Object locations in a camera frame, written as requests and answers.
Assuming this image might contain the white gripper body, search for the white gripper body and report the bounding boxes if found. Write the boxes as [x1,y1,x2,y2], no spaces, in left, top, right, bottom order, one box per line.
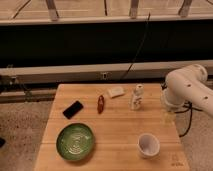
[161,89,184,111]

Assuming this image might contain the green ceramic bowl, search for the green ceramic bowl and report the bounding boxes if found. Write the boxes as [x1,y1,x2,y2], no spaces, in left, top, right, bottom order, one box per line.
[56,123,95,162]

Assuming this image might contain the white cup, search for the white cup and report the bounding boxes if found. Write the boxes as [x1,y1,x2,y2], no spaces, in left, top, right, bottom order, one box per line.
[137,133,160,159]

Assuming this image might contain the black smartphone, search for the black smartphone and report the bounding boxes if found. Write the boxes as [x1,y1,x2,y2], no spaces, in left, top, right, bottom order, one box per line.
[63,101,83,119]

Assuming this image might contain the wooden cutting board table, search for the wooden cutting board table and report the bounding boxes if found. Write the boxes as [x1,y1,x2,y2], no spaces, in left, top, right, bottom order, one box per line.
[34,84,190,171]

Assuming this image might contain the white sponge block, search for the white sponge block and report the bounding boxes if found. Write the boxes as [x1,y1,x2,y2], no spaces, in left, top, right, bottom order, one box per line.
[107,86,125,98]

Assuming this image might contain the white plastic bottle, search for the white plastic bottle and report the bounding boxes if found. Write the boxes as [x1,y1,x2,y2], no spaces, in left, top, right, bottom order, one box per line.
[130,84,143,110]

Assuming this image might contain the black floor cable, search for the black floor cable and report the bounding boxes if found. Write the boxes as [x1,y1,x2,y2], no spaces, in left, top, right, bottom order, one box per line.
[174,101,203,138]

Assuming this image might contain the black hanging cable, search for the black hanging cable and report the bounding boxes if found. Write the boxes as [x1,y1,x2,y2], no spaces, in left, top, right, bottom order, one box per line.
[119,12,152,81]

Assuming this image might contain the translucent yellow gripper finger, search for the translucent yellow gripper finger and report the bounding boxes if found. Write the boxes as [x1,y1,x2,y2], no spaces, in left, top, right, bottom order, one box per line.
[164,111,175,124]

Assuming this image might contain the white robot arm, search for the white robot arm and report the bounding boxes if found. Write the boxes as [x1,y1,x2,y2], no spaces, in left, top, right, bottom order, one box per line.
[161,64,213,123]

